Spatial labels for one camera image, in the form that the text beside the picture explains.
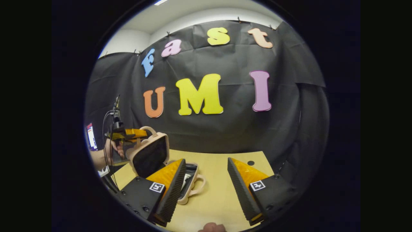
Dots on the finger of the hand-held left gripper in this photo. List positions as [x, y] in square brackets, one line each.
[136, 133]

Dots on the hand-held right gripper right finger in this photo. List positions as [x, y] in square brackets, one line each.
[241, 193]

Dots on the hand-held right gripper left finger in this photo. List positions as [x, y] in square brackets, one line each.
[173, 193]

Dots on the pink beige suitcase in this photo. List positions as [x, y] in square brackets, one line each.
[149, 154]

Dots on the lit monitor screen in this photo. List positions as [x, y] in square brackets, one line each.
[91, 137]

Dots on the row of black cloth clips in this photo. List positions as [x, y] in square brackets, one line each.
[168, 33]

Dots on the white ceiling light panel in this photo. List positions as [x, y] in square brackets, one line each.
[161, 1]

